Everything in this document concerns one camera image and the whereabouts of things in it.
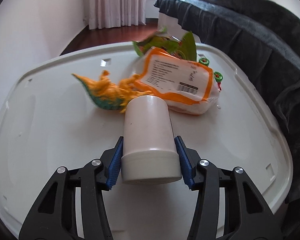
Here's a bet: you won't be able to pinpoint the white cylindrical plastic bottle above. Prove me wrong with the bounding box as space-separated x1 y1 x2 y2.
121 95 181 185

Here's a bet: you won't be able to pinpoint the red toy car green wheels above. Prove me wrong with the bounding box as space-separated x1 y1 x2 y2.
199 57 223 92

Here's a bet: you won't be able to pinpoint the green snack wrapper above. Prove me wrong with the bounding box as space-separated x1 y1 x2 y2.
133 27 197 61

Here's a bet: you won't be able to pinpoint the orange green toy dinosaur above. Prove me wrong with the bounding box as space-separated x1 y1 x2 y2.
72 70 153 113

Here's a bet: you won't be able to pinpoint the orange white snack bag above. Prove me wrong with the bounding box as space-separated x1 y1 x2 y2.
134 47 220 115

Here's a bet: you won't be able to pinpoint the dark grey bed blanket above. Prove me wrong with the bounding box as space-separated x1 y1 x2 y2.
155 0 300 202

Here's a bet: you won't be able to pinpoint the pink patterned left curtain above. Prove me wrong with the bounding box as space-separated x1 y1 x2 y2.
83 0 146 30

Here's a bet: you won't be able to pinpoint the white bed frame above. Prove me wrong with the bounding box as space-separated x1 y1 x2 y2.
158 12 187 42

